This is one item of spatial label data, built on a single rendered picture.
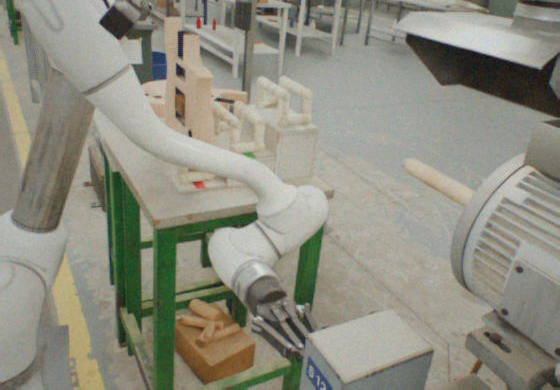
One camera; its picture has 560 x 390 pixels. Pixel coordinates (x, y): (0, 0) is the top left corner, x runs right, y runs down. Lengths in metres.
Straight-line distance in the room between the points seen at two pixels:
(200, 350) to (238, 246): 1.11
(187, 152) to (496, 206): 0.56
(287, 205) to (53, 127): 0.51
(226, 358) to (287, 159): 0.89
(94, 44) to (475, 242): 0.67
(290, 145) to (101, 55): 0.81
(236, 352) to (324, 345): 1.42
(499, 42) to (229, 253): 0.65
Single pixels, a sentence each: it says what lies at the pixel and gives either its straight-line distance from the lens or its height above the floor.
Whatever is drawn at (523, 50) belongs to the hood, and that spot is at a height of 1.51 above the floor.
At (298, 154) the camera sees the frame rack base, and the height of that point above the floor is 1.02.
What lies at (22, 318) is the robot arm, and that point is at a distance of 1.20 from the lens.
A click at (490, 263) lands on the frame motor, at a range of 0.78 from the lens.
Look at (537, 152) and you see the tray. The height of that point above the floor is 1.40.
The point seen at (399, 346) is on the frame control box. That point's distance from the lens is 0.79.
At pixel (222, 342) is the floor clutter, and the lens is 2.20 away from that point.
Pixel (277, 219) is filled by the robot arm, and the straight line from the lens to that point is 1.09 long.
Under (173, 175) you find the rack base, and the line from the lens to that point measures 1.61.
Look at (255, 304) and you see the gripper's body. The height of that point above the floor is 0.98.
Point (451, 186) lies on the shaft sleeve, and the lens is 0.95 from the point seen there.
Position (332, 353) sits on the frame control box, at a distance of 0.75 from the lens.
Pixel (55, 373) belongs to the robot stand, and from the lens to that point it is 1.33.
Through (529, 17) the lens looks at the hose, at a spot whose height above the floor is 1.55.
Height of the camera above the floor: 1.63
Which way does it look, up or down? 25 degrees down
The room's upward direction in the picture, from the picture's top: 6 degrees clockwise
